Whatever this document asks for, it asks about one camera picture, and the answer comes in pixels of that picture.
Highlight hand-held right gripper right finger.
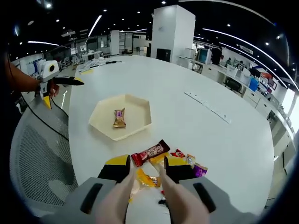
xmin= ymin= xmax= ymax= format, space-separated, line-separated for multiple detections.
xmin=163 ymin=155 xmax=260 ymax=224

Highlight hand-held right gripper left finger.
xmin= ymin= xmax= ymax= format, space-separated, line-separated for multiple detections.
xmin=42 ymin=154 xmax=131 ymax=224

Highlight purple food packet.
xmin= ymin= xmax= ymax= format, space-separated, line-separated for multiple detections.
xmin=192 ymin=162 xmax=208 ymax=178

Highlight pink food tongs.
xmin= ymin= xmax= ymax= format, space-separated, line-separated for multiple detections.
xmin=94 ymin=167 xmax=211 ymax=224

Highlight small white-blue candy food packet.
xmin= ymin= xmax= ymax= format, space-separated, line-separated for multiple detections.
xmin=186 ymin=153 xmax=196 ymax=167

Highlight gold-purple food bar packet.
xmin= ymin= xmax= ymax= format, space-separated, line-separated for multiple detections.
xmin=113 ymin=107 xmax=127 ymax=129

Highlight cream hexagonal tray container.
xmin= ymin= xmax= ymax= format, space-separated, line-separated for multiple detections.
xmin=88 ymin=93 xmax=152 ymax=141

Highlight small red food packet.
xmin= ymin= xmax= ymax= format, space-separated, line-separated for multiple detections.
xmin=170 ymin=148 xmax=186 ymax=158

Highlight clear orange-ended food packet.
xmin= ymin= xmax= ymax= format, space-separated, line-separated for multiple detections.
xmin=149 ymin=151 xmax=169 ymax=175

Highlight dark red food bar packet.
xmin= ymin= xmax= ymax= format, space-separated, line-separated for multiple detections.
xmin=130 ymin=139 xmax=171 ymax=168

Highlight person's left hand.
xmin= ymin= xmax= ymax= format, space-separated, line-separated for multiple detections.
xmin=48 ymin=80 xmax=60 ymax=98

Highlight grey mesh office chair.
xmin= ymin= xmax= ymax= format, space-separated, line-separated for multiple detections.
xmin=9 ymin=98 xmax=79 ymax=210

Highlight black floor cabinet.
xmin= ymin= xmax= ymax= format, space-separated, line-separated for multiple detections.
xmin=156 ymin=48 xmax=171 ymax=63

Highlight white square pillar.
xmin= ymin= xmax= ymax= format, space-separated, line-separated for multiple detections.
xmin=150 ymin=5 xmax=196 ymax=63

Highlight long white office counter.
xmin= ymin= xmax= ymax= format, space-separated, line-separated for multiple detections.
xmin=178 ymin=55 xmax=297 ymax=140

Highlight blue storage box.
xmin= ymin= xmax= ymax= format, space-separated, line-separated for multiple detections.
xmin=249 ymin=77 xmax=259 ymax=92

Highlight white desktop monitor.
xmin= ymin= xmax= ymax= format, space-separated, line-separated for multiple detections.
xmin=198 ymin=47 xmax=213 ymax=65

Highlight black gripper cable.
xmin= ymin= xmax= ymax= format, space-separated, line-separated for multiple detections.
xmin=7 ymin=53 xmax=70 ymax=141

